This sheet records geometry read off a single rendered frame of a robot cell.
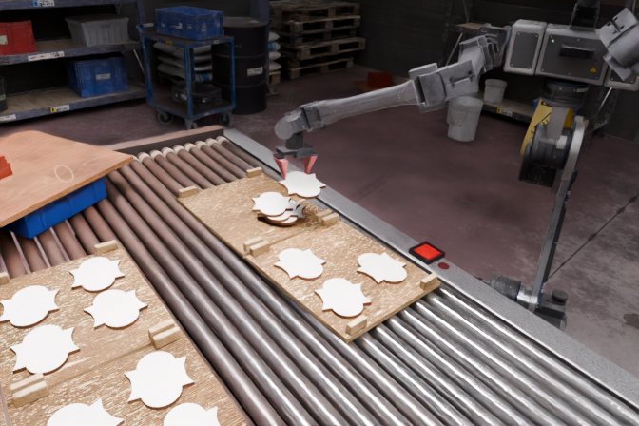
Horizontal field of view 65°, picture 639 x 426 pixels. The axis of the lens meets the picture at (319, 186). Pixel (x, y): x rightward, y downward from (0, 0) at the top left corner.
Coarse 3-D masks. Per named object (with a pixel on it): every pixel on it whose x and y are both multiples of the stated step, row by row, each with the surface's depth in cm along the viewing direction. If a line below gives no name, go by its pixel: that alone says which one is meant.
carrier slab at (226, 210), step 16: (208, 192) 174; (224, 192) 174; (240, 192) 175; (256, 192) 176; (192, 208) 164; (208, 208) 164; (224, 208) 165; (240, 208) 165; (208, 224) 155; (224, 224) 156; (240, 224) 156; (256, 224) 157; (272, 224) 157; (304, 224) 158; (320, 224) 160; (224, 240) 149; (240, 240) 149; (272, 240) 149
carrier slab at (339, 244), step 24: (288, 240) 150; (312, 240) 151; (336, 240) 151; (360, 240) 152; (264, 264) 138; (336, 264) 140; (408, 264) 142; (288, 288) 130; (312, 288) 130; (360, 288) 131; (384, 288) 132; (408, 288) 132; (432, 288) 134; (312, 312) 123; (384, 312) 123
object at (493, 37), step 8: (480, 32) 162; (488, 32) 161; (496, 32) 160; (504, 32) 159; (488, 40) 156; (496, 40) 158; (504, 40) 160; (496, 48) 155; (496, 56) 159; (496, 64) 165
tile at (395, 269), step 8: (360, 256) 142; (368, 256) 142; (376, 256) 143; (384, 256) 143; (360, 264) 139; (368, 264) 139; (376, 264) 139; (384, 264) 139; (392, 264) 139; (400, 264) 140; (360, 272) 136; (368, 272) 136; (376, 272) 136; (384, 272) 136; (392, 272) 136; (400, 272) 136; (376, 280) 133; (384, 280) 134; (392, 280) 133; (400, 280) 133
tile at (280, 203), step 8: (272, 192) 167; (256, 200) 162; (264, 200) 162; (272, 200) 162; (280, 200) 162; (288, 200) 163; (256, 208) 157; (264, 208) 157; (272, 208) 157; (280, 208) 157; (288, 208) 158; (272, 216) 154; (280, 216) 155
